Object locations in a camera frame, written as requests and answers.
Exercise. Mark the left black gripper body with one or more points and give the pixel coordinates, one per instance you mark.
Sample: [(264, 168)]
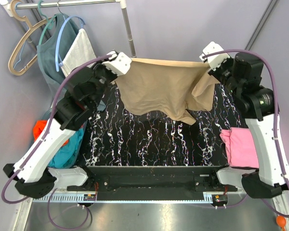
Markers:
[(102, 74)]

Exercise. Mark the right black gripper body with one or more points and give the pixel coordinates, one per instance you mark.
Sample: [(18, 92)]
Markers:
[(223, 73)]

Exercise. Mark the beige t shirt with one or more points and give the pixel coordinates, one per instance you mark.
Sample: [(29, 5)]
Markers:
[(172, 87)]

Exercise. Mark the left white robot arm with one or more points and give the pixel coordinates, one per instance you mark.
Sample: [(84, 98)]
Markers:
[(86, 86)]

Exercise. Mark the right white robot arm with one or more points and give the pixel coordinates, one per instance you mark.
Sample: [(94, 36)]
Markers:
[(250, 79)]

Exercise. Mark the white hanging t shirt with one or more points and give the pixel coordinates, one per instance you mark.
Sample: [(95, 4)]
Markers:
[(80, 52)]

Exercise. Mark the grey-green hanging t shirt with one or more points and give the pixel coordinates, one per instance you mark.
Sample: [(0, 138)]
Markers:
[(52, 52)]

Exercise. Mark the blue plastic laundry basket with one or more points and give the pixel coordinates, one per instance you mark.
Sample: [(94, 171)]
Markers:
[(48, 114)]

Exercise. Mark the green hanger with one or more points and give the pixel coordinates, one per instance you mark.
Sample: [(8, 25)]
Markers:
[(50, 22)]

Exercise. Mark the folded pink t shirt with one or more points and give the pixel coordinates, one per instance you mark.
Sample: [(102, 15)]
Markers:
[(240, 148)]

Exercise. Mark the orange t shirt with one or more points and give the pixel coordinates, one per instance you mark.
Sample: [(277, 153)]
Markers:
[(38, 128)]

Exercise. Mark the beige wooden hanger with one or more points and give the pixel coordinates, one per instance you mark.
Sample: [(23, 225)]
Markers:
[(30, 30)]

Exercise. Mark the teal blue t shirt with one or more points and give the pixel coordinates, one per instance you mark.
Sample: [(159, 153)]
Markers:
[(66, 156)]

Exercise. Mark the metal clothes rack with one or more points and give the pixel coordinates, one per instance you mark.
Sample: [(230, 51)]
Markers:
[(22, 6)]

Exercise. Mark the orange ball tool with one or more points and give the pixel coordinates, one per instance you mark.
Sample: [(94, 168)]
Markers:
[(281, 222)]

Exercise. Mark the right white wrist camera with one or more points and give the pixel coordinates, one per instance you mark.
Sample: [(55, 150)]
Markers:
[(214, 61)]

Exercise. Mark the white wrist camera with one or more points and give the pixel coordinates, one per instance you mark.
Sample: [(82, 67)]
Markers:
[(118, 62), (214, 61)]

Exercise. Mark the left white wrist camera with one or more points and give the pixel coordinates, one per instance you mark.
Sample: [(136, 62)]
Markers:
[(118, 62)]

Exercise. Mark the aluminium frame rail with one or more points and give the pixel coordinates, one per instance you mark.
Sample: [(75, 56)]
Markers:
[(261, 23)]

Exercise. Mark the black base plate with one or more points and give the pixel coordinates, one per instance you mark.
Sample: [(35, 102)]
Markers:
[(153, 184)]

